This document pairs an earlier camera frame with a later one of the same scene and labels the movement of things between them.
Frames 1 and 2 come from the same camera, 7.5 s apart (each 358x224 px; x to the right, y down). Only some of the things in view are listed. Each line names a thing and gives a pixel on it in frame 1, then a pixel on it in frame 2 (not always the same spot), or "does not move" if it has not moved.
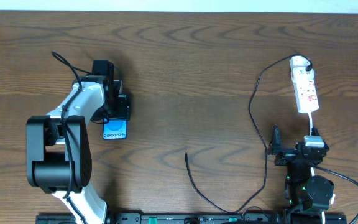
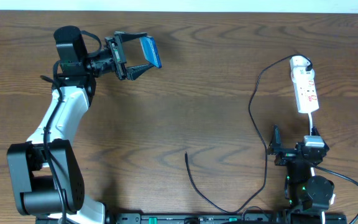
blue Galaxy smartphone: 114,129 → 151,50
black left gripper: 122,107 → 120,56
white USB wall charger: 301,70 does not move
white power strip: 306,96 does not move
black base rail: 191,218 does not move
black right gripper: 291,152 does not move
